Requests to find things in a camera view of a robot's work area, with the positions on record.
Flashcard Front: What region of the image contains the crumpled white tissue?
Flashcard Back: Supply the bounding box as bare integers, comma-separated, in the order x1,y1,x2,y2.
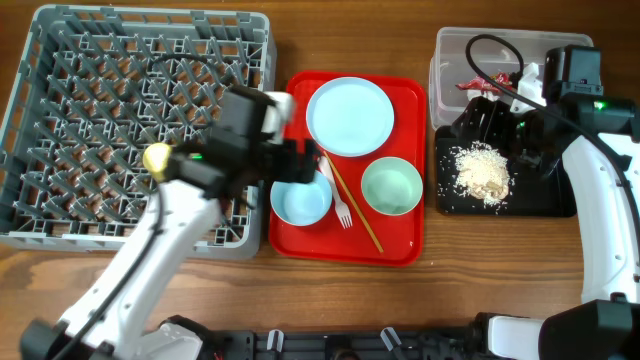
467,90,500,101

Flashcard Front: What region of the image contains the black food waste tray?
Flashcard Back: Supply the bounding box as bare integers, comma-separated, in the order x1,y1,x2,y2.
435,126,577,218

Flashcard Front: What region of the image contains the light blue round plate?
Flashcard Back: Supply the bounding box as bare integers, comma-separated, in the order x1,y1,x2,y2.
306,77,395,157

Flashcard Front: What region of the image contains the green bowl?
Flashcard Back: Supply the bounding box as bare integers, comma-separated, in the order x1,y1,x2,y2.
361,157,423,216

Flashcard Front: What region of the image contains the yellow plastic cup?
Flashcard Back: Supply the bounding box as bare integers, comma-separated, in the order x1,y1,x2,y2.
142,143,172,183

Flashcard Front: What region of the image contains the wooden chopstick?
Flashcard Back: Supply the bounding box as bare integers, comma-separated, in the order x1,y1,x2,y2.
323,150,384,253

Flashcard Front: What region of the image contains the clear plastic waste bin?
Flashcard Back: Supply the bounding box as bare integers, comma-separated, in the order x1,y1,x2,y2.
429,27,594,129

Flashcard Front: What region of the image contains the light blue bowl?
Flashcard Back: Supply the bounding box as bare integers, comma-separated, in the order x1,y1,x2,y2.
270,171,333,226

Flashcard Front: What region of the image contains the red plastic tray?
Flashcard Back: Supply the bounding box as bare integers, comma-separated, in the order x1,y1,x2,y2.
269,75,427,266

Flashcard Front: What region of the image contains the white plastic fork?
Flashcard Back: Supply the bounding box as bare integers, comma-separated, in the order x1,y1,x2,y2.
318,156,352,229

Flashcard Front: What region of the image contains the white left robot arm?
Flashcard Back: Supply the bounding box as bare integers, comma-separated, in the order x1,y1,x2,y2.
19,85,317,359

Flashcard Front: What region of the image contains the pile of rice waste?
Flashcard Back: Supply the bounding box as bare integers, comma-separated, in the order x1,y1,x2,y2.
437,141,512,208

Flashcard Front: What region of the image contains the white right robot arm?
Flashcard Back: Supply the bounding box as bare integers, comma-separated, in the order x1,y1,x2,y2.
450,45,639,359

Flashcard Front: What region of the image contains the grey plastic dishwasher rack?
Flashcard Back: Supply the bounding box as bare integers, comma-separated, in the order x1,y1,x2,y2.
1,5,277,252

